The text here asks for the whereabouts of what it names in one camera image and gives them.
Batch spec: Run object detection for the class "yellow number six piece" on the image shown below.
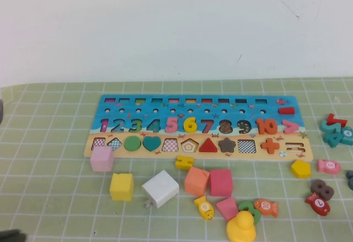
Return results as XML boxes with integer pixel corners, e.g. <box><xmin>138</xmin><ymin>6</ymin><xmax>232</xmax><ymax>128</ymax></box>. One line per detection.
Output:
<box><xmin>183</xmin><ymin>116</ymin><xmax>197</xmax><ymax>134</ymax></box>

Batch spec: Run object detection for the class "pink number five piece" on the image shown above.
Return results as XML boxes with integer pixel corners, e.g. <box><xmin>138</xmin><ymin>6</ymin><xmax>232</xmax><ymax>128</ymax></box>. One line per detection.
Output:
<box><xmin>165</xmin><ymin>117</ymin><xmax>179</xmax><ymax>133</ymax></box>

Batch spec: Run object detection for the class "blue and tan puzzle board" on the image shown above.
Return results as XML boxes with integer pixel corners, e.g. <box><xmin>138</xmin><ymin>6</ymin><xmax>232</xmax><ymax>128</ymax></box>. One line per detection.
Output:
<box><xmin>83</xmin><ymin>94</ymin><xmax>314</xmax><ymax>162</ymax></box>

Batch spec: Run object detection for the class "teal heart piece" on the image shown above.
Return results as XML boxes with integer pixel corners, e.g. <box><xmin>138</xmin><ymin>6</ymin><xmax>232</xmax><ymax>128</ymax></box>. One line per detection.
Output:
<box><xmin>142</xmin><ymin>136</ymin><xmax>162</xmax><ymax>152</ymax></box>

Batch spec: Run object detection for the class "red triangle piece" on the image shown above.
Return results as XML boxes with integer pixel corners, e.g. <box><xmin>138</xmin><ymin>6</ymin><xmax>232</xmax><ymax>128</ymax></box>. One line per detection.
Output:
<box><xmin>197</xmin><ymin>137</ymin><xmax>217</xmax><ymax>153</ymax></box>

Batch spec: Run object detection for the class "yellow equals sign piece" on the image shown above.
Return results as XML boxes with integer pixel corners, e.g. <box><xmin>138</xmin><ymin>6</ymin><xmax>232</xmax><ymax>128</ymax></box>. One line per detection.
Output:
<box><xmin>174</xmin><ymin>155</ymin><xmax>195</xmax><ymax>170</ymax></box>

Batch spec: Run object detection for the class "green circle piece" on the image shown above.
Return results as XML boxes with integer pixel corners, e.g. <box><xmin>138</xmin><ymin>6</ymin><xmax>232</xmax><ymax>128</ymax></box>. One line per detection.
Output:
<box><xmin>123</xmin><ymin>136</ymin><xmax>142</xmax><ymax>152</ymax></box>

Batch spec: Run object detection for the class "brown star piece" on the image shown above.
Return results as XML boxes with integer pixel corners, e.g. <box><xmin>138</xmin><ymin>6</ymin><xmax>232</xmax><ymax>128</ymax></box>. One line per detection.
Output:
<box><xmin>217</xmin><ymin>137</ymin><xmax>237</xmax><ymax>153</ymax></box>

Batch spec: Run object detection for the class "orange number ten piece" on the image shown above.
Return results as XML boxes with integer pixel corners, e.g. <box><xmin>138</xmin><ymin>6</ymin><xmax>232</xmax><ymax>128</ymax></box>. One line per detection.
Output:
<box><xmin>255</xmin><ymin>118</ymin><xmax>278</xmax><ymax>135</ymax></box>

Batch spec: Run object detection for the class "orange plus sign piece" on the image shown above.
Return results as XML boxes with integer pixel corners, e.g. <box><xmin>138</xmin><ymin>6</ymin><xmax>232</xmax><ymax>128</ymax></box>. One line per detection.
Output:
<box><xmin>260</xmin><ymin>137</ymin><xmax>280</xmax><ymax>154</ymax></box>

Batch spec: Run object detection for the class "yellow fish piece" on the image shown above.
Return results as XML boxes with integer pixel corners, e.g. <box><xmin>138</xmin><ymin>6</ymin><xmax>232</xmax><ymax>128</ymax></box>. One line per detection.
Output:
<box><xmin>194</xmin><ymin>195</ymin><xmax>215</xmax><ymax>221</ymax></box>

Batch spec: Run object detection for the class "red minus sign piece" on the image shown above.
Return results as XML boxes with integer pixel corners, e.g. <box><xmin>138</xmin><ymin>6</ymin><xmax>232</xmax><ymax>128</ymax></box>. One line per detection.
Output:
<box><xmin>277</xmin><ymin>106</ymin><xmax>296</xmax><ymax>115</ymax></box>

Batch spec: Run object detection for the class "pink trapezoid piece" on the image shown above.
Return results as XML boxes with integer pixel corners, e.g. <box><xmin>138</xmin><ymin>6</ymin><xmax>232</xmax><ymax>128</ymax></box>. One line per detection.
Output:
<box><xmin>216</xmin><ymin>197</ymin><xmax>239</xmax><ymax>222</ymax></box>

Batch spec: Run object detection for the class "green number three piece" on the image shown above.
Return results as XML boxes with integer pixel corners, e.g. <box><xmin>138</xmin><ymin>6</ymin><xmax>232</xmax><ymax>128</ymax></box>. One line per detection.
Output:
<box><xmin>237</xmin><ymin>201</ymin><xmax>261</xmax><ymax>225</ymax></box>

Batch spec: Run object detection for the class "pink greater-than sign piece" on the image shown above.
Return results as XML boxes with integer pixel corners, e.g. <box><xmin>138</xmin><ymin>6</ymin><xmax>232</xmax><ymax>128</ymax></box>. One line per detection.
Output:
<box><xmin>281</xmin><ymin>119</ymin><xmax>300</xmax><ymax>135</ymax></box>

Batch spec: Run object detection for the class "orange fish piece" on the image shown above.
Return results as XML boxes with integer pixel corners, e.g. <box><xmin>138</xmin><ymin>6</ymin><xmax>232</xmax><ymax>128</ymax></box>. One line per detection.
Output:
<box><xmin>253</xmin><ymin>198</ymin><xmax>279</xmax><ymax>218</ymax></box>

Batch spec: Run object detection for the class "yellow pentagon piece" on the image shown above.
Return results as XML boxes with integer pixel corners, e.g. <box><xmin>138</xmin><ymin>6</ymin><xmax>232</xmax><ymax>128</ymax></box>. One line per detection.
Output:
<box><xmin>290</xmin><ymin>159</ymin><xmax>312</xmax><ymax>179</ymax></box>

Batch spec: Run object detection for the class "teal number five piece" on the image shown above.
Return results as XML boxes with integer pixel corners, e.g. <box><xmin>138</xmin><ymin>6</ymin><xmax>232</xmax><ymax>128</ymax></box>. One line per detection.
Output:
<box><xmin>319</xmin><ymin>119</ymin><xmax>343</xmax><ymax>135</ymax></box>

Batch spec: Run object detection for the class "teal number four piece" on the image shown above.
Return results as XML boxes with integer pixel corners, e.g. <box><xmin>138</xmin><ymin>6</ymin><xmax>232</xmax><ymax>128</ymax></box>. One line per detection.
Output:
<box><xmin>323</xmin><ymin>130</ymin><xmax>345</xmax><ymax>147</ymax></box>

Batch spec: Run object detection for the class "red number seven piece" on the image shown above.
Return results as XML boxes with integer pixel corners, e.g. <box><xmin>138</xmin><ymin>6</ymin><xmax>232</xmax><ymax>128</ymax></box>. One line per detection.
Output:
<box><xmin>326</xmin><ymin>112</ymin><xmax>347</xmax><ymax>128</ymax></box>

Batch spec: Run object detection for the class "pink fish piece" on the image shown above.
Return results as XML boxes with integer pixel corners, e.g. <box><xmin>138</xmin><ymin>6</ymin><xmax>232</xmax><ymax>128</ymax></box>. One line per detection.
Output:
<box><xmin>316</xmin><ymin>158</ymin><xmax>341</xmax><ymax>175</ymax></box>

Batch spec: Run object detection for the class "brown number eight piece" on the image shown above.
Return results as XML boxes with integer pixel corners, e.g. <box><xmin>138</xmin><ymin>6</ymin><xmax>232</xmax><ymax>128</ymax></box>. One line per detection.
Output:
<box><xmin>309</xmin><ymin>179</ymin><xmax>334</xmax><ymax>201</ymax></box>

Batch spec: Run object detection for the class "red fish piece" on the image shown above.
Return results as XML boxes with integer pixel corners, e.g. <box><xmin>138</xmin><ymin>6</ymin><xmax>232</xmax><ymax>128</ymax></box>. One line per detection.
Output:
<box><xmin>304</xmin><ymin>192</ymin><xmax>331</xmax><ymax>217</ymax></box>

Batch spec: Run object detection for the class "teal fish piece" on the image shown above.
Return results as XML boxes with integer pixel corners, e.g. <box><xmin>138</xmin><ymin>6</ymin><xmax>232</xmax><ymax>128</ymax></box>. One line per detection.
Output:
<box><xmin>340</xmin><ymin>126</ymin><xmax>353</xmax><ymax>146</ymax></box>

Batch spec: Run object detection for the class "orange cube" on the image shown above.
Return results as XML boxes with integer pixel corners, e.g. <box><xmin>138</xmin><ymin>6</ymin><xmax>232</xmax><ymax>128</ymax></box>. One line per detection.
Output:
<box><xmin>184</xmin><ymin>166</ymin><xmax>211</xmax><ymax>197</ymax></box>

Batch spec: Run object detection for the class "white charger plug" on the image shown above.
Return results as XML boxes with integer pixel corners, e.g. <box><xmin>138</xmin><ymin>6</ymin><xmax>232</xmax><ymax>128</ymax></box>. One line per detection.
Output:
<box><xmin>141</xmin><ymin>169</ymin><xmax>180</xmax><ymax>209</ymax></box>

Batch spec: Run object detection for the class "crimson cube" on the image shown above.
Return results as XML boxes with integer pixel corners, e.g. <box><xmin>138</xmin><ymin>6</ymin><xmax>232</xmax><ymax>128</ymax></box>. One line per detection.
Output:
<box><xmin>209</xmin><ymin>169</ymin><xmax>233</xmax><ymax>198</ymax></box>

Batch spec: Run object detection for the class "light pink cube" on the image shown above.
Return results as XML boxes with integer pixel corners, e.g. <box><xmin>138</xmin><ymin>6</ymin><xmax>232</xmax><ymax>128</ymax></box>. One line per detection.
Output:
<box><xmin>89</xmin><ymin>146</ymin><xmax>115</xmax><ymax>173</ymax></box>

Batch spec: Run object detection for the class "yellow cube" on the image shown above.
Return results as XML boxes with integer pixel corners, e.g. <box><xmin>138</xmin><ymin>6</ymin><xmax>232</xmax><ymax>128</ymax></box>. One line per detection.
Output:
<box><xmin>109</xmin><ymin>173</ymin><xmax>135</xmax><ymax>202</ymax></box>

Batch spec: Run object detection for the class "yellow rubber duck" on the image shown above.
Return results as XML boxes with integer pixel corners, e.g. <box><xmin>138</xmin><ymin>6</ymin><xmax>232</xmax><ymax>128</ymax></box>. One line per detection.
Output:
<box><xmin>226</xmin><ymin>211</ymin><xmax>256</xmax><ymax>242</ymax></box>

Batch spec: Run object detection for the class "green grid table mat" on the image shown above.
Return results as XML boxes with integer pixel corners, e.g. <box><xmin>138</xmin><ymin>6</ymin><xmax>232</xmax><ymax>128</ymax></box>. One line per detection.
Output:
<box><xmin>0</xmin><ymin>77</ymin><xmax>353</xmax><ymax>242</ymax></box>

